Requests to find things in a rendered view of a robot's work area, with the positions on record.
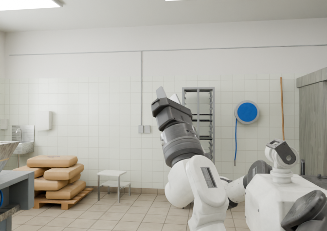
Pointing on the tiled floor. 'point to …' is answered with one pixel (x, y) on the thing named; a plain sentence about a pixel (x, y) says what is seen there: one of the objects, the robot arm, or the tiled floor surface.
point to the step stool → (113, 182)
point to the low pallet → (41, 201)
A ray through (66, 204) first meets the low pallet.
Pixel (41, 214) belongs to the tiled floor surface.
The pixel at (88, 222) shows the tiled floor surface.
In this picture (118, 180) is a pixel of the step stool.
